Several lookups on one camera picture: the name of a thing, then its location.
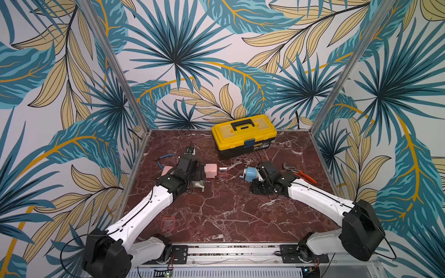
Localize pink transparent tray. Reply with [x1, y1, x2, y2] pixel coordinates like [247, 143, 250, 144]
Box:
[161, 217, 177, 231]
[219, 167, 229, 178]

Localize aluminium front rail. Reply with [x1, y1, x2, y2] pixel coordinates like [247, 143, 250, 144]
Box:
[126, 243, 387, 278]

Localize orange handled pliers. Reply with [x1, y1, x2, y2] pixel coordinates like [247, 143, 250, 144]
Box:
[283, 163, 317, 185]

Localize pink pencil sharpener back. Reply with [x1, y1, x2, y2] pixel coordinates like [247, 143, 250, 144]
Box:
[205, 163, 218, 179]

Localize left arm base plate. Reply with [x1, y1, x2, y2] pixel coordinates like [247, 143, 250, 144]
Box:
[153, 245, 189, 265]

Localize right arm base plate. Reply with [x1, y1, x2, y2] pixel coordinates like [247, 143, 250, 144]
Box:
[274, 244, 330, 264]

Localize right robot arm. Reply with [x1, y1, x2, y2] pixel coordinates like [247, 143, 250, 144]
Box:
[243, 161, 385, 264]

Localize pink pencil sharpener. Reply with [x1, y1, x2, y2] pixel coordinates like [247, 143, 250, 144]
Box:
[205, 163, 218, 179]
[161, 166, 175, 177]

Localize pink transparent tray left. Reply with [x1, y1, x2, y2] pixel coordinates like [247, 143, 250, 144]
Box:
[161, 217, 177, 231]

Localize green pencil sharpener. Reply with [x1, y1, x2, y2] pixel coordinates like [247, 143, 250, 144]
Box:
[192, 181, 205, 192]

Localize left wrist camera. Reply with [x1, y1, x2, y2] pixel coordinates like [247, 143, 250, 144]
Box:
[185, 146, 196, 155]

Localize blue pencil sharpener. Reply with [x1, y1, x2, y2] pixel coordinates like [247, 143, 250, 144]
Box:
[239, 166, 259, 183]

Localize yellow black toolbox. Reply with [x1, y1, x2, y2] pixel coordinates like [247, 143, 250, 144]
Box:
[212, 115, 277, 160]

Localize pink transparent tray back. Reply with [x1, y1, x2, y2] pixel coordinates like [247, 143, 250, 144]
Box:
[219, 167, 229, 178]

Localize pink pencil sharpener front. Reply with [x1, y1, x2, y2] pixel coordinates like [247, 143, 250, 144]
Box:
[161, 166, 175, 177]

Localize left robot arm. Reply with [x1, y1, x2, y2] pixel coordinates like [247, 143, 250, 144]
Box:
[81, 154, 204, 278]

